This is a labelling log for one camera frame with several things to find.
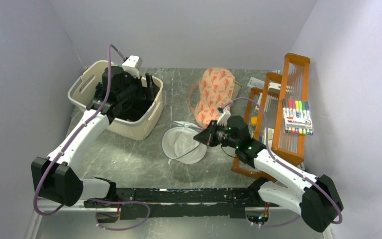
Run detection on orange wooden rack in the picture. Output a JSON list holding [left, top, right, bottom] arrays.
[[249, 53, 310, 166]]

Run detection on pink floral mesh bag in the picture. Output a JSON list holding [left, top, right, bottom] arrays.
[[188, 67, 242, 128]]

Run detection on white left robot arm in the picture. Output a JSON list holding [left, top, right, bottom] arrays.
[[31, 60, 163, 210]]

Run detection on pack of coloured markers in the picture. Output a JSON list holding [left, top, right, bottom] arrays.
[[282, 99, 314, 135]]

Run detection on white mesh laundry bag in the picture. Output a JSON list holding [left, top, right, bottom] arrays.
[[161, 121, 207, 165]]

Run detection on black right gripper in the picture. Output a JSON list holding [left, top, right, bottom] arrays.
[[193, 120, 239, 149]]

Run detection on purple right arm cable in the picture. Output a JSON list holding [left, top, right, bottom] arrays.
[[219, 97, 343, 228]]

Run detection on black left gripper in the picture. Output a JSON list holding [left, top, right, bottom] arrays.
[[118, 69, 160, 103]]

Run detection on white paper tag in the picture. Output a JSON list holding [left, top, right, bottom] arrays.
[[247, 77, 265, 89]]

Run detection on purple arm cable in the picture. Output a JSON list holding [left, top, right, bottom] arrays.
[[219, 97, 343, 228], [33, 43, 126, 217]]

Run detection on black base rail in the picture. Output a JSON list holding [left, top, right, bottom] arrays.
[[81, 188, 266, 220]]

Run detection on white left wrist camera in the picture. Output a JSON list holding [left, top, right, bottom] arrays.
[[121, 55, 143, 79]]

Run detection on black bra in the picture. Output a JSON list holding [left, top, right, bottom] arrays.
[[117, 86, 160, 121]]

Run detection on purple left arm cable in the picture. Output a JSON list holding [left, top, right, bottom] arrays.
[[33, 43, 126, 217]]

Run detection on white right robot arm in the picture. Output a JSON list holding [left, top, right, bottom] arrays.
[[193, 116, 344, 233]]

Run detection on cream plastic laundry basket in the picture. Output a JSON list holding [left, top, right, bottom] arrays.
[[68, 60, 163, 140]]

